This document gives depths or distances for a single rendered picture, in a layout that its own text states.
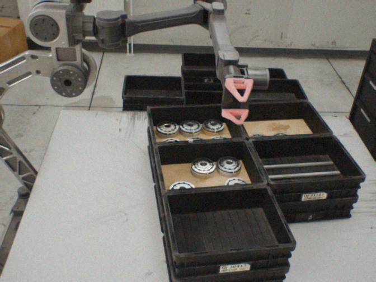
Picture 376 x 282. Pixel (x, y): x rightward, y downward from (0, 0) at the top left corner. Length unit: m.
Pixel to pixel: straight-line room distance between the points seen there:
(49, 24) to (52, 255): 0.81
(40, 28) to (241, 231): 0.97
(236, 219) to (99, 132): 0.96
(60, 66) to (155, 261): 0.84
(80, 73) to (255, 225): 0.90
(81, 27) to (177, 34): 3.36
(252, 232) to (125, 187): 0.63
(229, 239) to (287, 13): 3.58
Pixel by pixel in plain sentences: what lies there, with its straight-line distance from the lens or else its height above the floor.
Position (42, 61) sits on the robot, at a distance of 2.01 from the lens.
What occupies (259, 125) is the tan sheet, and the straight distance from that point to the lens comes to 2.23.
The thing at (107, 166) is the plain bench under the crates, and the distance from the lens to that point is 2.12.
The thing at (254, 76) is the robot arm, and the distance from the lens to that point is 1.23.
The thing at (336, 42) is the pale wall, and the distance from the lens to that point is 5.21.
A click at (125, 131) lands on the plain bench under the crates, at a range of 2.36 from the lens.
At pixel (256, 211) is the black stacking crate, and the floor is 0.83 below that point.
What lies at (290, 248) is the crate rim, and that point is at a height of 0.92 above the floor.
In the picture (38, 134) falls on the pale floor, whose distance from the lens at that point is 3.66.
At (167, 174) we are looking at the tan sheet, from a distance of 1.87.
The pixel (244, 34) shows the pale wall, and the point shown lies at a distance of 4.92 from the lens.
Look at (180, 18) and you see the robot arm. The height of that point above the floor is 1.46.
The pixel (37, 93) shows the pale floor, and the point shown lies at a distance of 4.22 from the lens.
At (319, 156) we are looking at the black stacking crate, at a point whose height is 0.83.
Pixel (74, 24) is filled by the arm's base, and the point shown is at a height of 1.47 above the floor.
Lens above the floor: 2.01
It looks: 35 degrees down
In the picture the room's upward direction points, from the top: 4 degrees clockwise
